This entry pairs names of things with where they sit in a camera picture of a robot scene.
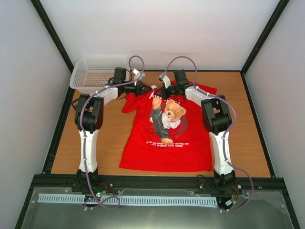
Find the red kungfu bear t-shirt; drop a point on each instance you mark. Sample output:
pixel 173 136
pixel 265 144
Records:
pixel 167 135

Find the black brooch box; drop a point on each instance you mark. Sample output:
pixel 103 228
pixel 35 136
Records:
pixel 74 104

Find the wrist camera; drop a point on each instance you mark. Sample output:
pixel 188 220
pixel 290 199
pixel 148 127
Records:
pixel 165 80
pixel 138 76

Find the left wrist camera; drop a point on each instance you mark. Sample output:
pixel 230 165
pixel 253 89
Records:
pixel 138 76

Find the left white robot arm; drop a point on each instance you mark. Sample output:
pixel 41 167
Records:
pixel 89 118

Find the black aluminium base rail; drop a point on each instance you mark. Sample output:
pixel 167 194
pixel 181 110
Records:
pixel 202 185

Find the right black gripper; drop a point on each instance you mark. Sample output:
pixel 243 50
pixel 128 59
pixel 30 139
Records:
pixel 164 94

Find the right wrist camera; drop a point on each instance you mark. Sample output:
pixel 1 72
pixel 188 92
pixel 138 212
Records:
pixel 165 80

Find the white plastic basket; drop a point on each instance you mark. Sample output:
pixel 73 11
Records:
pixel 91 74

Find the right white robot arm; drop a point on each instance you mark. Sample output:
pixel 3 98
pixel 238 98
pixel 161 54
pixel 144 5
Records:
pixel 217 121

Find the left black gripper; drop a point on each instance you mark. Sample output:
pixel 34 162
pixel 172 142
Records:
pixel 140 85

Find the light blue cable duct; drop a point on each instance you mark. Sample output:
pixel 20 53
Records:
pixel 130 200

